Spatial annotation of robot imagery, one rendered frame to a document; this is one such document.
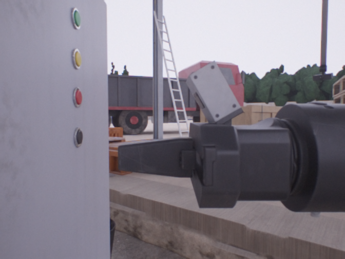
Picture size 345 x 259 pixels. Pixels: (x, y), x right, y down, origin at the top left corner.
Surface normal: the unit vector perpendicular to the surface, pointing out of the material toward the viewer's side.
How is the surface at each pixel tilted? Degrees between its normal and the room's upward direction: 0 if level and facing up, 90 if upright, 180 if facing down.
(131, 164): 90
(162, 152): 90
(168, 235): 89
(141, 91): 90
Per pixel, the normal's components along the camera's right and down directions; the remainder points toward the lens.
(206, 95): 0.00, 0.05
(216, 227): -0.58, 0.04
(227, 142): 0.00, -0.67
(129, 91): 0.34, 0.05
